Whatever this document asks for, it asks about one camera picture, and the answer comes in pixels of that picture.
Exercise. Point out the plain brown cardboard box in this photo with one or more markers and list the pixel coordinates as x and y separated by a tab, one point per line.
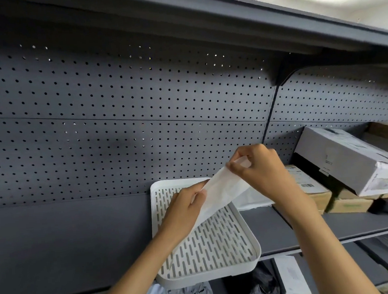
387	131

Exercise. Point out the person's left hand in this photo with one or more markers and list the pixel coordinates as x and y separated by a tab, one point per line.
180	212

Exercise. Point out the person's right hand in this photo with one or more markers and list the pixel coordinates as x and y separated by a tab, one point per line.
265	173

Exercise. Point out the white slotted tray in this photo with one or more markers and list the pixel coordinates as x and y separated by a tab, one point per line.
217	249

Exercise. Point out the dark grey shelf bracket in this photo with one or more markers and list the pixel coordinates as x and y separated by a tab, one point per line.
288	70

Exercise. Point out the white flat packet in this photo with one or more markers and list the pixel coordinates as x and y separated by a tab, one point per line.
292	277

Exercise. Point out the person's right thumb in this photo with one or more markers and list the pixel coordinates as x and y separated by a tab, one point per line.
237	170

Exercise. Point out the narrow dark grey pegboard panel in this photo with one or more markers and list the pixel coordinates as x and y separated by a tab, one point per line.
336	98

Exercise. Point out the person's left forearm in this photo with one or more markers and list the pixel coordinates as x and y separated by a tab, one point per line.
136	275

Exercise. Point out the dark grey overhead shelf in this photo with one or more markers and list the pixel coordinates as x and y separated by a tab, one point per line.
238	19

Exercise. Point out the brown labelled cardboard box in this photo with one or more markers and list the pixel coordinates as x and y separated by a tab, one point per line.
311	186

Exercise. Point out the wide dark grey pegboard panel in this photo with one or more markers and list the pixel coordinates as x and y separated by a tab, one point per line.
112	117

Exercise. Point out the large grey cardboard box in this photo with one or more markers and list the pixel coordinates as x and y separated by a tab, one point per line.
347	157

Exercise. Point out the white plastic bag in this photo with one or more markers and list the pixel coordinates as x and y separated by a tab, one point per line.
220	193

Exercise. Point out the black plastic bag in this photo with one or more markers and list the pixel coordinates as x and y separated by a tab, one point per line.
263	284

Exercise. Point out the green and brown cardboard box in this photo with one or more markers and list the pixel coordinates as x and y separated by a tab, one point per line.
349	204

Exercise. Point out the person's right forearm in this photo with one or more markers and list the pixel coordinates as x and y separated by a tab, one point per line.
323	245

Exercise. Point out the long dark grey shelf board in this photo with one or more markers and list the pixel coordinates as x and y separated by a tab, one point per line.
71	246

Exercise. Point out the short dark grey shelf board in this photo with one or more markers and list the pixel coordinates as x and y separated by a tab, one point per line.
348	225

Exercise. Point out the person's left thumb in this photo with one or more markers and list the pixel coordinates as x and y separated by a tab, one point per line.
199	198

